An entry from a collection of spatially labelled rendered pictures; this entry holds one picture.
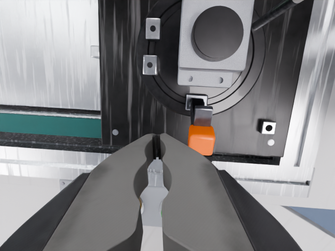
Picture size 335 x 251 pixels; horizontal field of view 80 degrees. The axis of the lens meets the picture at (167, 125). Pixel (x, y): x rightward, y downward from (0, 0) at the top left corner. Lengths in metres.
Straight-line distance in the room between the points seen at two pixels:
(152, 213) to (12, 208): 0.34
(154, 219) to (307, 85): 0.28
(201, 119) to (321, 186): 0.37
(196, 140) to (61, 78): 0.25
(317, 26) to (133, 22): 0.21
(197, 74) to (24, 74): 0.29
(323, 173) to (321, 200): 0.06
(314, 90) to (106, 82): 0.26
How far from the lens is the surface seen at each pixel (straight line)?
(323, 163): 0.47
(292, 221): 0.51
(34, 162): 0.36
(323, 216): 1.79
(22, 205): 0.56
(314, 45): 0.31
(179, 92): 0.23
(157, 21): 0.22
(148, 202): 0.32
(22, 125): 0.36
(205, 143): 0.16
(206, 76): 0.17
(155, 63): 0.22
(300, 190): 0.35
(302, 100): 0.30
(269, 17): 0.21
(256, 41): 0.25
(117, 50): 0.26
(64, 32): 0.35
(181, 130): 0.26
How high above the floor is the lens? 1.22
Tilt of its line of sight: 76 degrees down
